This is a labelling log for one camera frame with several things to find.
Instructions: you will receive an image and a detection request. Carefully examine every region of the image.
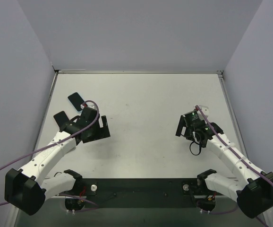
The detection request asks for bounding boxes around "phone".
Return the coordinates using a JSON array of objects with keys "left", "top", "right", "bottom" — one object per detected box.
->
[
  {"left": 68, "top": 92, "right": 84, "bottom": 112},
  {"left": 53, "top": 111, "right": 71, "bottom": 132}
]

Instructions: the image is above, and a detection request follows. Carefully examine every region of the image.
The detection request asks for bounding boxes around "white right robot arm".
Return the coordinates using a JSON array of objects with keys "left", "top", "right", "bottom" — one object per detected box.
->
[{"left": 176, "top": 106, "right": 273, "bottom": 218}]

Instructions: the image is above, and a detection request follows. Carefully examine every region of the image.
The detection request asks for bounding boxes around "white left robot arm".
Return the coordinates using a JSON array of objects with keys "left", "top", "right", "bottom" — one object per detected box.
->
[{"left": 4, "top": 107, "right": 110, "bottom": 216}]

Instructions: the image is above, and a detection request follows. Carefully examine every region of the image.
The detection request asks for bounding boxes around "phone in clear case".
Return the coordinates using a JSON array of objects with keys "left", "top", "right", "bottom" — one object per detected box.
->
[{"left": 53, "top": 111, "right": 71, "bottom": 132}]

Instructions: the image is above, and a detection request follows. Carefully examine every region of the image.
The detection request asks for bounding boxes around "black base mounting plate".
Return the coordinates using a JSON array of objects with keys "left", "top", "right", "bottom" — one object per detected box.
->
[{"left": 54, "top": 177, "right": 225, "bottom": 209}]

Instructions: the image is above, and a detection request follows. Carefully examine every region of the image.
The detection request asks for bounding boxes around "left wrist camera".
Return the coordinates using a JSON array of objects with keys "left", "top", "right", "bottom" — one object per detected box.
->
[{"left": 80, "top": 103, "right": 88, "bottom": 110}]

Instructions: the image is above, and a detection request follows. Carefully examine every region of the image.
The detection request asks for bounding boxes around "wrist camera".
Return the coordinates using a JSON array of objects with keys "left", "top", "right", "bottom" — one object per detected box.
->
[
  {"left": 195, "top": 105, "right": 209, "bottom": 117},
  {"left": 80, "top": 103, "right": 88, "bottom": 110}
]

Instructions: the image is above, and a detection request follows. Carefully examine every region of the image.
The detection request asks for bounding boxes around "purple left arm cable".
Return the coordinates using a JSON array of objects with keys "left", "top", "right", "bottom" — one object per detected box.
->
[{"left": 0, "top": 100, "right": 101, "bottom": 208}]

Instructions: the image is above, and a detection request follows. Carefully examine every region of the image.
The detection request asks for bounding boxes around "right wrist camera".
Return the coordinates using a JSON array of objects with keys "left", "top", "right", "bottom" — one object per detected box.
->
[{"left": 195, "top": 105, "right": 209, "bottom": 117}]

